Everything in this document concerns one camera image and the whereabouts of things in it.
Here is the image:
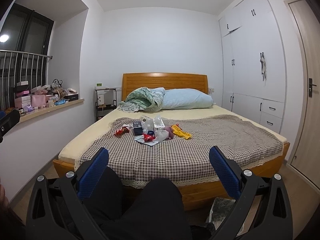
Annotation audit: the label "dark blue box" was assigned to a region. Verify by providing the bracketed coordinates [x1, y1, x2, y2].
[133, 121, 143, 136]

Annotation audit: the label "yellow snack wrapper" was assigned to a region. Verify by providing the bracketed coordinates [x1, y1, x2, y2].
[171, 124, 192, 140]

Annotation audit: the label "clear plastic bag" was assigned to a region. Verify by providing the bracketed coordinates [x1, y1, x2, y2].
[139, 115, 168, 146]

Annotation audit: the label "floral trash bin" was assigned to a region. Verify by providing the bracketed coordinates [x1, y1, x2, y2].
[206, 197, 235, 228]

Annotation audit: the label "pink boxes on sill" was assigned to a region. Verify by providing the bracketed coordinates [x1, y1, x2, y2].
[13, 81, 50, 112]

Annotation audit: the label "cream mattress sheet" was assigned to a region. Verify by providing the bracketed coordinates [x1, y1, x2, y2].
[58, 105, 287, 165]

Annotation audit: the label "beige wooden door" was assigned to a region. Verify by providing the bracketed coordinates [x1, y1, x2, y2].
[287, 0, 319, 187]

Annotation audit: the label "metal window railing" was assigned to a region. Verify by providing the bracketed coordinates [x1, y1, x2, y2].
[1, 49, 53, 110]

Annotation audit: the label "dark window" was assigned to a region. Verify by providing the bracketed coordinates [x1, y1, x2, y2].
[1, 3, 54, 110]

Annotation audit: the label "black bedside rack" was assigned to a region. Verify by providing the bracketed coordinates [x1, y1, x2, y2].
[94, 83, 118, 121]

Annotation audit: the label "red snack wrapper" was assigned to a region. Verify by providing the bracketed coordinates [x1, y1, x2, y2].
[114, 126, 130, 137]

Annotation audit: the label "red white packet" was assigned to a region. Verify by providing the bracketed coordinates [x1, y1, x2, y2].
[143, 134, 156, 142]

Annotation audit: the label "purple cloth piece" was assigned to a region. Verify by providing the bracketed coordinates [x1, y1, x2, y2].
[164, 126, 174, 140]

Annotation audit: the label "white built-in wardrobe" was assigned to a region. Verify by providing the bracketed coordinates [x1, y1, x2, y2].
[219, 0, 286, 133]

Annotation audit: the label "green floral blanket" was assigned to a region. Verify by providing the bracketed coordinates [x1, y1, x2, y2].
[119, 87, 165, 113]

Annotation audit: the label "light blue pillow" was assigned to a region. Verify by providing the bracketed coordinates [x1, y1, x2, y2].
[162, 88, 214, 110]

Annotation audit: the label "wooden bed frame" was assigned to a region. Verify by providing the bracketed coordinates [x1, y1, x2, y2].
[53, 73, 290, 210]

